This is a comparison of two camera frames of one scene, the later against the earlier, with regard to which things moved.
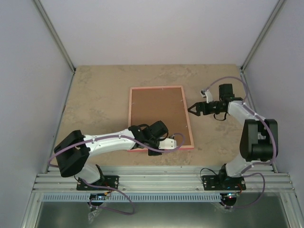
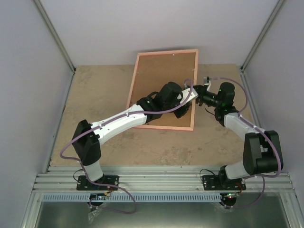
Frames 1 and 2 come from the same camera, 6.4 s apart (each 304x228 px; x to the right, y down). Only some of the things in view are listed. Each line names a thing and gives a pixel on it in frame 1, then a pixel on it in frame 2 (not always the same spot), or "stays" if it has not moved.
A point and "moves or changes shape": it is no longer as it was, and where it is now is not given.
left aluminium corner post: x=55 y=34 stays
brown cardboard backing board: x=151 y=105 moves or changes shape
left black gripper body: x=152 y=153 -> x=178 y=114
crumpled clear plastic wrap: x=91 y=214 stays
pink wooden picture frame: x=158 y=87 -> x=168 y=52
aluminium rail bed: x=166 y=179 stays
